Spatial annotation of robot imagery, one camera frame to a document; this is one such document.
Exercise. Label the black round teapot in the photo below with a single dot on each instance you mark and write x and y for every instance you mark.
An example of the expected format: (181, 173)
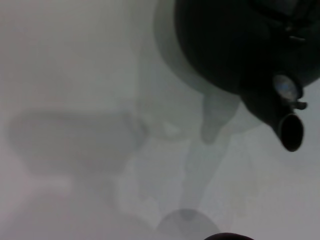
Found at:
(225, 42)

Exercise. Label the dark round teacup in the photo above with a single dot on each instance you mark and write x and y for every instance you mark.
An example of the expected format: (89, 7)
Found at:
(228, 237)

